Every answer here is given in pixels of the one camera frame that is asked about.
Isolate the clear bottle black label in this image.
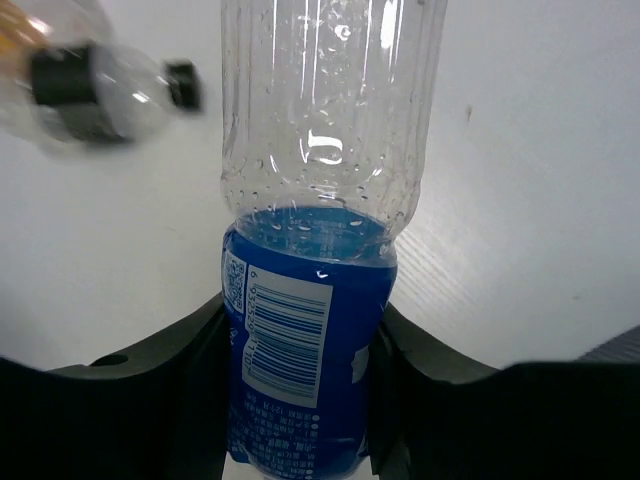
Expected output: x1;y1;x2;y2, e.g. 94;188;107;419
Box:
28;41;203;146

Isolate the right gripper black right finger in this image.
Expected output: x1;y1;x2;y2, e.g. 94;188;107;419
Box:
368;307;639;479

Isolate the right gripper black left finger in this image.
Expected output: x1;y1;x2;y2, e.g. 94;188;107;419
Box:
1;295;230;479

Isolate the dark mesh waste bin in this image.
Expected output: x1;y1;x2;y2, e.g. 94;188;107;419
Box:
578;326;640;364

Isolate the clear bottle blue label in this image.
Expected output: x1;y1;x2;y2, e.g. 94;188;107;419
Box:
221;0;446;479

